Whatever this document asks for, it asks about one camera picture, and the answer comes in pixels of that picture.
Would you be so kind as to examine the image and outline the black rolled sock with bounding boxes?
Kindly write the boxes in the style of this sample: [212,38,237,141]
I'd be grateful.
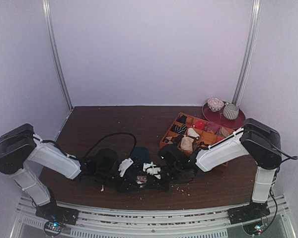
[176,115,187,124]

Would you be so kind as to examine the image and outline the cream rolled sock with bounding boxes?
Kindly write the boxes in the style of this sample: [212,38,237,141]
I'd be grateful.
[180,128,200,152]

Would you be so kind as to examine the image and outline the red round plate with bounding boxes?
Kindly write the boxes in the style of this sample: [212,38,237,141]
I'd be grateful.
[202,103,245,129]

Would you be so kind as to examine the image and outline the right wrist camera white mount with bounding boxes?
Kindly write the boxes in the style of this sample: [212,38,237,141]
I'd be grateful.
[143,162,161,179]

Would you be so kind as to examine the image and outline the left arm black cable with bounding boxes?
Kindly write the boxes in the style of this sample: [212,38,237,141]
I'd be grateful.
[85,132,137,162]

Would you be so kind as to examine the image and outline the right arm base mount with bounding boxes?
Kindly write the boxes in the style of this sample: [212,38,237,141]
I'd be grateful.
[227,202,270,236]

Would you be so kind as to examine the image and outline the aluminium frame post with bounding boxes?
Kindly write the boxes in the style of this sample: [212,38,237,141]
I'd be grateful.
[232,0,261,107]
[42,0,74,111]

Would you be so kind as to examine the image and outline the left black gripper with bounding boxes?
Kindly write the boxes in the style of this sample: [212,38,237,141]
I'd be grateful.
[96,169,140,193]

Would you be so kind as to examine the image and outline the left aluminium frame post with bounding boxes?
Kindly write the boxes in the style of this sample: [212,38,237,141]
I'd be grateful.
[42,0,74,111]

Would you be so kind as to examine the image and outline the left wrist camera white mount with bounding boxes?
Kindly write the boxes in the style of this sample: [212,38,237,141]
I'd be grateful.
[118,158,134,178]

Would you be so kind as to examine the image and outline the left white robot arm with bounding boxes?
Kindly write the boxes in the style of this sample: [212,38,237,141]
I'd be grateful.
[0,123,119,220]

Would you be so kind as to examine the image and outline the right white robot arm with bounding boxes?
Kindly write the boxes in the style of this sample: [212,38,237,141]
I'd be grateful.
[158,118,282,219]

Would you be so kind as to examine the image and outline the dark green patterned sock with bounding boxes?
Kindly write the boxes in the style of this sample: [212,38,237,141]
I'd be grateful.
[131,146,150,189]

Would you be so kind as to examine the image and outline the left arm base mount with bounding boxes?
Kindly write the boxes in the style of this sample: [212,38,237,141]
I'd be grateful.
[35,206,79,238]

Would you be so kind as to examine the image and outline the red white rolled sock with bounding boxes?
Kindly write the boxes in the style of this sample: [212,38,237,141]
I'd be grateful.
[190,121,205,130]

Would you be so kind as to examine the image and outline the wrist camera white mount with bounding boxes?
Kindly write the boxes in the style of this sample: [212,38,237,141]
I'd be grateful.
[143,162,161,179]
[118,158,134,178]

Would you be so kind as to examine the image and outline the striped grey cup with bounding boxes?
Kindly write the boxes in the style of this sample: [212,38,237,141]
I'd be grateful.
[223,103,239,120]

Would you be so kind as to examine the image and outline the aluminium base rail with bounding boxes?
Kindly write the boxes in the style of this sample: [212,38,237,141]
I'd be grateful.
[8,195,298,238]

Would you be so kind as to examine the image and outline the orange wooden divided tray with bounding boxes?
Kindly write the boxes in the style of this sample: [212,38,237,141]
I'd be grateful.
[160,113,233,156]

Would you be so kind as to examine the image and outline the argyle brown sock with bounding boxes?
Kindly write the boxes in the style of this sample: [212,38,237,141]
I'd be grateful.
[163,135,183,146]

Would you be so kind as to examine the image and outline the white dotted bowl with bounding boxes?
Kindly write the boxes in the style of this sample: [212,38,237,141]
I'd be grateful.
[207,98,224,112]

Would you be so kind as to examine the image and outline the black white striped sock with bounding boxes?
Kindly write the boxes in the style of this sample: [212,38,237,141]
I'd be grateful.
[170,124,188,134]

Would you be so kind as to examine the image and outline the right aluminium frame post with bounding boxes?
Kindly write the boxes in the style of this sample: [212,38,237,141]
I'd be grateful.
[232,0,261,107]

